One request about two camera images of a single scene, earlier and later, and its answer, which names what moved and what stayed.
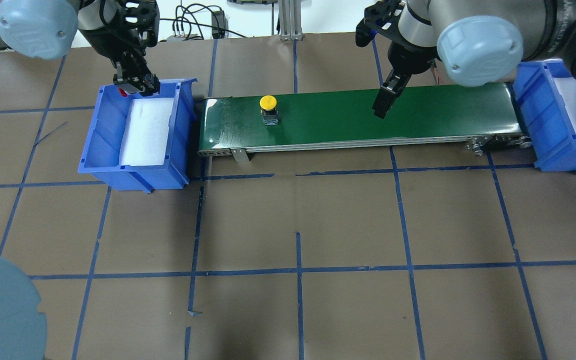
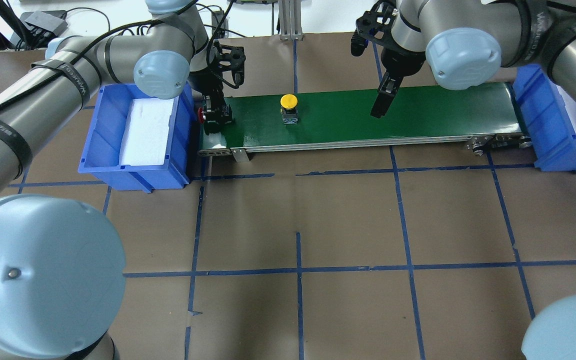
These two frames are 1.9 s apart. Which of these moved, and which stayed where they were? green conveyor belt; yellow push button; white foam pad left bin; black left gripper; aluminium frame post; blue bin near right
Moved: black left gripper; yellow push button
Stayed: white foam pad left bin; blue bin near right; green conveyor belt; aluminium frame post
